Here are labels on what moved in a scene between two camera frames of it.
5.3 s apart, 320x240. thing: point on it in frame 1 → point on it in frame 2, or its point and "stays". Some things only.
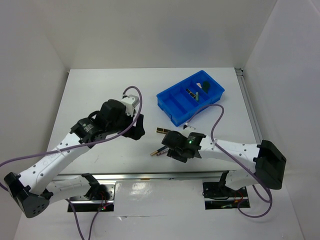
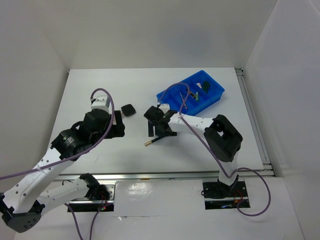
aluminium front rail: (204, 175) stays
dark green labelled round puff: (206, 86) stays
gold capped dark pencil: (161, 149) → (151, 141)
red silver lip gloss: (162, 153) → (184, 104)
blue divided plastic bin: (178, 102) stays
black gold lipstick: (190, 93) stays
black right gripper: (173, 153) → (165, 133)
